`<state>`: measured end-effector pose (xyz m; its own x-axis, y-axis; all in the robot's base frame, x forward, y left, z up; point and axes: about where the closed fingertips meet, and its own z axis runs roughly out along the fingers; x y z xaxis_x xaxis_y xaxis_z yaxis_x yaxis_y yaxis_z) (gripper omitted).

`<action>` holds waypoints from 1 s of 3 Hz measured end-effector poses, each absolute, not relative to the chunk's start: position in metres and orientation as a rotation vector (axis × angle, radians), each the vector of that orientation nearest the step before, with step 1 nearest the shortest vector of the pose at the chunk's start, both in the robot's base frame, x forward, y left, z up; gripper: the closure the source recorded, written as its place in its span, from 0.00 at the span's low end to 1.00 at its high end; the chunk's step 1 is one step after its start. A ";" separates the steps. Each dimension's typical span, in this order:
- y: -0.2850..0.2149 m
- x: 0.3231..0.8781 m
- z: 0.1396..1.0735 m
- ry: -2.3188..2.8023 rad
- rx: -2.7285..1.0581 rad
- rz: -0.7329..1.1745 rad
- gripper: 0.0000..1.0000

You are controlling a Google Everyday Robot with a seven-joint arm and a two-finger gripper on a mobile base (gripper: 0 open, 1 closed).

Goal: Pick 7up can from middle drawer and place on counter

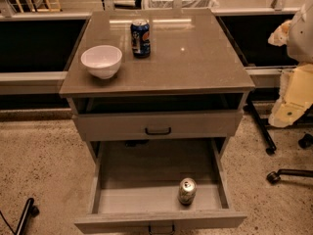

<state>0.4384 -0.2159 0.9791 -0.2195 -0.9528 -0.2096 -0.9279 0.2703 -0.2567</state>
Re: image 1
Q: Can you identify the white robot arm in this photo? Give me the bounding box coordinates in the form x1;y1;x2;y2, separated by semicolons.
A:
268;0;313;127

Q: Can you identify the blue pepsi can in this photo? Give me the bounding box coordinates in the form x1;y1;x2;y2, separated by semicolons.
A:
130;20;151;58

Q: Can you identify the black middle drawer handle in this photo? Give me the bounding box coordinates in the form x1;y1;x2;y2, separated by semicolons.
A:
148;225;175;235

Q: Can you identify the black stand leg left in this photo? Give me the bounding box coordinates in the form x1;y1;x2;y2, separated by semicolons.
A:
0;198;40;235

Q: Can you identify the black chair leg with caster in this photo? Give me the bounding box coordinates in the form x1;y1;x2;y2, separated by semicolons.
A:
266;168;313;184

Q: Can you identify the black table frame leg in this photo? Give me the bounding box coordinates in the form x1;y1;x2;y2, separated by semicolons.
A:
245;97;277;156

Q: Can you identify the black drawer handle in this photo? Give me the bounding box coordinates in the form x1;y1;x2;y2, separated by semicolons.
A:
148;225;175;235
145;127;172;136

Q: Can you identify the open grey middle drawer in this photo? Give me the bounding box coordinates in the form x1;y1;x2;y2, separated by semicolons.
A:
74;139;246;234

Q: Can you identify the white wire basket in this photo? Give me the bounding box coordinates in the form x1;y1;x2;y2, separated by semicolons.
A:
143;0;219;10

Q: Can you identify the silver green 7up can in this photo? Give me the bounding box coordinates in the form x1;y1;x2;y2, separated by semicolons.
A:
178;178;197;206

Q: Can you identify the grey top drawer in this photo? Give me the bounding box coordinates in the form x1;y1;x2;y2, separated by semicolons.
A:
73;111;243;141

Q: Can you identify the black caster wheel right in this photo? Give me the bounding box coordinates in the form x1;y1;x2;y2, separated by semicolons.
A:
298;133;313;149

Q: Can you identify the white ceramic bowl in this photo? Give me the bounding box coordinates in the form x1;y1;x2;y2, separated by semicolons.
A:
80;45;122;79

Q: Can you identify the grey drawer cabinet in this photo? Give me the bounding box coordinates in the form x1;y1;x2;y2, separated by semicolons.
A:
59;9;256;165

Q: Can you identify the black top drawer handle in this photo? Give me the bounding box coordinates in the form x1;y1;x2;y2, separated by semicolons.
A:
145;127;172;136

